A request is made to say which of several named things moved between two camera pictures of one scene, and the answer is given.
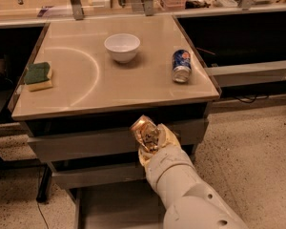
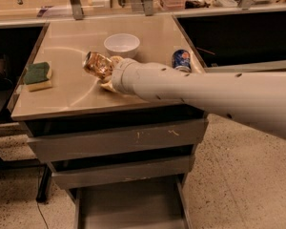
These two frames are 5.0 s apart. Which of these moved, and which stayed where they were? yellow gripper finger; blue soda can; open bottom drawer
Moved: yellow gripper finger
Stayed: blue soda can; open bottom drawer
